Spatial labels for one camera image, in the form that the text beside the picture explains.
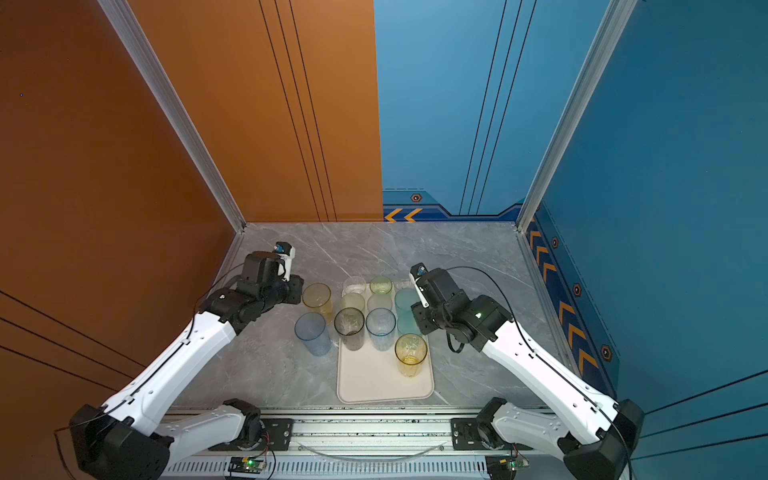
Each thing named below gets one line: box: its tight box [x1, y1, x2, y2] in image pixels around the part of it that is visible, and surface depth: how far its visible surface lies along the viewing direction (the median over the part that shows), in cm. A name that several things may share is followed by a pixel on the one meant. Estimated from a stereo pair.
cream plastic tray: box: [336, 336, 434, 404], surface depth 83 cm
